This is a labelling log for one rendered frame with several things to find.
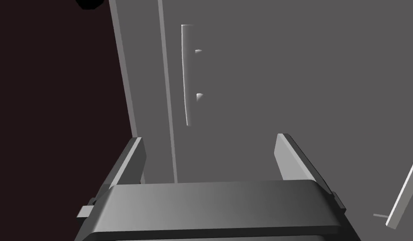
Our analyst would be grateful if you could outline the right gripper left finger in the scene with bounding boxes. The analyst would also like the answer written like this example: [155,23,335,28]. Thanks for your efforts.
[108,137,147,187]

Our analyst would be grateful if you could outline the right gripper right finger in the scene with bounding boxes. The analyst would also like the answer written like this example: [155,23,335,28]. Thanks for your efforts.
[274,133,333,194]

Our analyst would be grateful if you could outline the grey cupboard door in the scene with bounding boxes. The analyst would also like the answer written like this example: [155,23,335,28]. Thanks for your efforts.
[157,0,413,241]

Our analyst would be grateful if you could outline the grey cupboard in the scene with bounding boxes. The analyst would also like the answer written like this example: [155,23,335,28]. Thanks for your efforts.
[108,0,177,185]

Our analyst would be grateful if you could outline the pale grey straight bar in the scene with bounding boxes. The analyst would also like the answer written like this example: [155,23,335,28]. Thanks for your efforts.
[385,147,413,230]

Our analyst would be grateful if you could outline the grey curved bar handle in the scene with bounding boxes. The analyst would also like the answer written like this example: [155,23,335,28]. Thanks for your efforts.
[181,24,204,128]

